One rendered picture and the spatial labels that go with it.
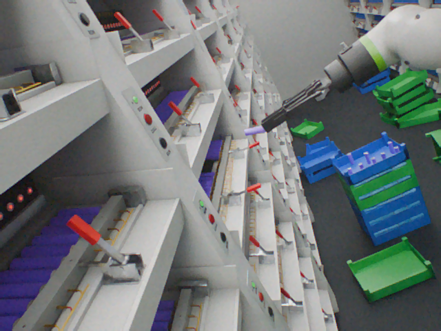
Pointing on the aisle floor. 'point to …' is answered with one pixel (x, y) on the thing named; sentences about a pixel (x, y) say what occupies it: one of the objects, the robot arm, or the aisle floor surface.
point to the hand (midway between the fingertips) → (275, 119)
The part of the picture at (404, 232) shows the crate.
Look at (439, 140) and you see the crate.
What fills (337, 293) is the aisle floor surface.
